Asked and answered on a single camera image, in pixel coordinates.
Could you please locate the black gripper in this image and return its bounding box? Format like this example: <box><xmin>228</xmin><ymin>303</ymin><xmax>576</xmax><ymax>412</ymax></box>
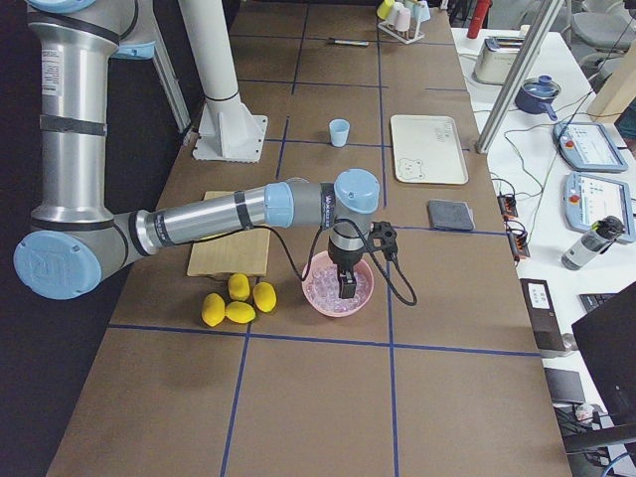
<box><xmin>327</xmin><ymin>220</ymin><xmax>398</xmax><ymax>299</ymax></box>

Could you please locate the steel muddler black tip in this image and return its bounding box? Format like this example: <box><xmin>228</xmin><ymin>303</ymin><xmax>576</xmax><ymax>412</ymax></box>
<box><xmin>327</xmin><ymin>38</ymin><xmax>370</xmax><ymax>48</ymax></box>

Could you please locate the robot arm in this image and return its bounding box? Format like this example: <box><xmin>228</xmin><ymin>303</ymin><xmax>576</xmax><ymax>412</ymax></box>
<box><xmin>13</xmin><ymin>1</ymin><xmax>355</xmax><ymax>300</ymax></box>

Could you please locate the pile of clear ice cubes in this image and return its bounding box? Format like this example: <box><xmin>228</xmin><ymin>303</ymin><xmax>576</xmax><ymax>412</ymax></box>
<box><xmin>305</xmin><ymin>263</ymin><xmax>372</xmax><ymax>316</ymax></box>

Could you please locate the light blue cup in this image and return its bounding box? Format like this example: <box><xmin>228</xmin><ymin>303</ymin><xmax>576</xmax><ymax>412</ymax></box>
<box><xmin>329</xmin><ymin>118</ymin><xmax>350</xmax><ymax>147</ymax></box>

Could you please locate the pink cup on rack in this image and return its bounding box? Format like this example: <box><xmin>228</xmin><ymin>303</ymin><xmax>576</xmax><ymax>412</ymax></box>
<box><xmin>387</xmin><ymin>4</ymin><xmax>411</xmax><ymax>33</ymax></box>

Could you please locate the yellow cup on rack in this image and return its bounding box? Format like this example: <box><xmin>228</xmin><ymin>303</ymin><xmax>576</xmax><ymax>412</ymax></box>
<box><xmin>376</xmin><ymin>0</ymin><xmax>395</xmax><ymax>21</ymax></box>

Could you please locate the pink bowl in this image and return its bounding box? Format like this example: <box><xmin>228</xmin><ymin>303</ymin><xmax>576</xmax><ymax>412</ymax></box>
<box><xmin>302</xmin><ymin>251</ymin><xmax>375</xmax><ymax>318</ymax></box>

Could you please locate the yellow lemon right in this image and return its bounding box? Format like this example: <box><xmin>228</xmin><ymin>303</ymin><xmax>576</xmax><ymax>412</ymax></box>
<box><xmin>252</xmin><ymin>281</ymin><xmax>277</xmax><ymax>313</ymax></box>

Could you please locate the yellow lemon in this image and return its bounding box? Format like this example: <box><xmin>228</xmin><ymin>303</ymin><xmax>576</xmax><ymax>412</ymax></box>
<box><xmin>228</xmin><ymin>273</ymin><xmax>250</xmax><ymax>301</ymax></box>
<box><xmin>252</xmin><ymin>281</ymin><xmax>277</xmax><ymax>313</ymax></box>
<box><xmin>201</xmin><ymin>293</ymin><xmax>226</xmax><ymax>327</ymax></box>
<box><xmin>225</xmin><ymin>301</ymin><xmax>256</xmax><ymax>324</ymax></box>

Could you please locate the wooden cutting board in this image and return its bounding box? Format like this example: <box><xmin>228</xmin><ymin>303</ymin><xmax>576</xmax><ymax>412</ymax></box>
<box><xmin>186</xmin><ymin>191</ymin><xmax>272</xmax><ymax>278</ymax></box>

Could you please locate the yellow lemon top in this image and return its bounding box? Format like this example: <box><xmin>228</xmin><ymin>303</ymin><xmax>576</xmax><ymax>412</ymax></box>
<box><xmin>228</xmin><ymin>273</ymin><xmax>250</xmax><ymax>301</ymax></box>

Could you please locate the yellow lemon bottom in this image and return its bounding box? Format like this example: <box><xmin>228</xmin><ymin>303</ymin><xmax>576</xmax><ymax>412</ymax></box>
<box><xmin>225</xmin><ymin>301</ymin><xmax>256</xmax><ymax>324</ymax></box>

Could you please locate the grey folded cloth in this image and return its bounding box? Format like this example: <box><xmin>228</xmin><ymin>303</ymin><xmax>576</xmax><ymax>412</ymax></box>
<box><xmin>427</xmin><ymin>200</ymin><xmax>475</xmax><ymax>232</ymax></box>

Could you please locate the yellow lemon left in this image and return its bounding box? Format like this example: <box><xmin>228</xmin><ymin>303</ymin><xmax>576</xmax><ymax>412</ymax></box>
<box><xmin>201</xmin><ymin>293</ymin><xmax>226</xmax><ymax>327</ymax></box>

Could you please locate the white bear tray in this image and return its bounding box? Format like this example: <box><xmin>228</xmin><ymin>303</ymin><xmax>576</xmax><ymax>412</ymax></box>
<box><xmin>391</xmin><ymin>114</ymin><xmax>469</xmax><ymax>186</ymax></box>

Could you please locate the black box with label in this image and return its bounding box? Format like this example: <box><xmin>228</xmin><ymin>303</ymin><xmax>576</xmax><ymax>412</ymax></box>
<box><xmin>520</xmin><ymin>278</ymin><xmax>565</xmax><ymax>358</ymax></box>

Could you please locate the teach pendant near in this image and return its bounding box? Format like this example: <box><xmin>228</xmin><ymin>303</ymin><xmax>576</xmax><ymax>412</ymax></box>
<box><xmin>562</xmin><ymin>172</ymin><xmax>635</xmax><ymax>243</ymax></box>

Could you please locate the teach pendant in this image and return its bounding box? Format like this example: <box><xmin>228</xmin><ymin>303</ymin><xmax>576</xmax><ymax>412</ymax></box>
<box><xmin>562</xmin><ymin>172</ymin><xmax>635</xmax><ymax>243</ymax></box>
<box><xmin>553</xmin><ymin>121</ymin><xmax>628</xmax><ymax>173</ymax></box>

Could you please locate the clear water bottle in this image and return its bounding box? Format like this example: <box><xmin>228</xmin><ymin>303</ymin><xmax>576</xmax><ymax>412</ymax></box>
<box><xmin>560</xmin><ymin>216</ymin><xmax>625</xmax><ymax>270</ymax></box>

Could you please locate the blue pot with lid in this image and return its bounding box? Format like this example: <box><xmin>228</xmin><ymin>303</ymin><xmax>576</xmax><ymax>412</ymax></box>
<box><xmin>515</xmin><ymin>75</ymin><xmax>561</xmax><ymax>121</ymax></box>

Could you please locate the black laptop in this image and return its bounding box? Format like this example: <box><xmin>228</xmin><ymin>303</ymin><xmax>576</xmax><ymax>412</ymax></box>
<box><xmin>572</xmin><ymin>284</ymin><xmax>635</xmax><ymax>424</ymax></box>

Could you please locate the teach pendant far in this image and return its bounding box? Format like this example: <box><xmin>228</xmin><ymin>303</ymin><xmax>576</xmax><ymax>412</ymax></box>
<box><xmin>553</xmin><ymin>121</ymin><xmax>628</xmax><ymax>173</ymax></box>

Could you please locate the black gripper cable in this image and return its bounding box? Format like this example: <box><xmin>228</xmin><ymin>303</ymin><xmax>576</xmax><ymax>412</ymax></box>
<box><xmin>267</xmin><ymin>218</ymin><xmax>417</xmax><ymax>307</ymax></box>

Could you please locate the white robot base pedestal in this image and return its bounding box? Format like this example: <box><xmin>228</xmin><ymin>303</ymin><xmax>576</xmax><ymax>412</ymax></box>
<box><xmin>179</xmin><ymin>0</ymin><xmax>268</xmax><ymax>163</ymax></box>

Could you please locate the white wire cup rack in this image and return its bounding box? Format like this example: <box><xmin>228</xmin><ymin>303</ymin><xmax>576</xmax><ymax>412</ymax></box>
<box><xmin>377</xmin><ymin>20</ymin><xmax>425</xmax><ymax>45</ymax></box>

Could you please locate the aluminium frame post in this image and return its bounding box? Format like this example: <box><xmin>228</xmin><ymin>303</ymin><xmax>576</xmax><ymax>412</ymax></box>
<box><xmin>475</xmin><ymin>0</ymin><xmax>571</xmax><ymax>154</ymax></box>

